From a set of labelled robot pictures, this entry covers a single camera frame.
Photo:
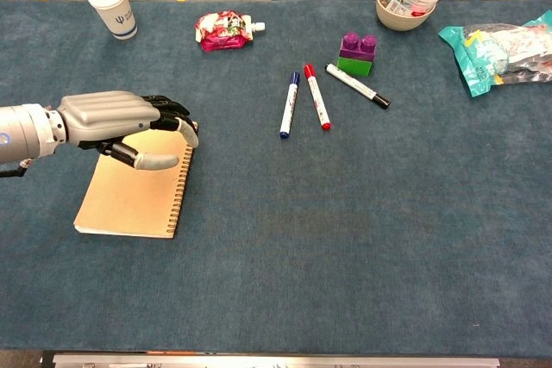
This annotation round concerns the red marker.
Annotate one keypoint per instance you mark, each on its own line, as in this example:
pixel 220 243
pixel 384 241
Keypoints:
pixel 317 98

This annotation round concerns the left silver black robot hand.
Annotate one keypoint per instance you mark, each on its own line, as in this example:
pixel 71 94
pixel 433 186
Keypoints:
pixel 108 114

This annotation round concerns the white paper cup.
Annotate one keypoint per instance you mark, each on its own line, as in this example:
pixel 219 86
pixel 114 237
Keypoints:
pixel 113 6

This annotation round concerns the green plastic block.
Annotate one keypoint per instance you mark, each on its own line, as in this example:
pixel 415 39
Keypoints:
pixel 354 66

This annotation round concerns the blue marker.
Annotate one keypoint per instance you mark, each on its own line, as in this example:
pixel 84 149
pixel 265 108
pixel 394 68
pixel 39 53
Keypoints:
pixel 289 107

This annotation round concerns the pink spouted drink pouch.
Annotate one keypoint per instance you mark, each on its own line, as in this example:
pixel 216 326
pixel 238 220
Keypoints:
pixel 220 32

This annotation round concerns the cream bowl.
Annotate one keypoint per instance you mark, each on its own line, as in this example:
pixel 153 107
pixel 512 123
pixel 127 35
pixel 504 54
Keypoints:
pixel 401 23

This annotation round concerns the blue felt table cloth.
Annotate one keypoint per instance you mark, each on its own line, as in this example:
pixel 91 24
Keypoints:
pixel 302 234

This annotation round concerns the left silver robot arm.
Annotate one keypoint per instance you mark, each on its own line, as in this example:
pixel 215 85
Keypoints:
pixel 26 131

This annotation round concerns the black marker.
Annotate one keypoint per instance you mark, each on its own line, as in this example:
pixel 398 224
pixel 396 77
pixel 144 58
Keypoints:
pixel 355 85

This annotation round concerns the purple building block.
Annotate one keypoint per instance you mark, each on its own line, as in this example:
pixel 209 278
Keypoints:
pixel 358 47

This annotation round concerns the spiral notebook with kraft cover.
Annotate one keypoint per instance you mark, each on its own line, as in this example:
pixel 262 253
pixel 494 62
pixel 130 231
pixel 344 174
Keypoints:
pixel 133 200

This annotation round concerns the teal plastic snack bag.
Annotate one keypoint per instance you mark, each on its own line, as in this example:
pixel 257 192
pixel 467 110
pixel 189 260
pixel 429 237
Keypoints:
pixel 496 53

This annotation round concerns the aluminium profile rail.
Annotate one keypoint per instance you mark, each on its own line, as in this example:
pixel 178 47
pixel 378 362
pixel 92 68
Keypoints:
pixel 276 361

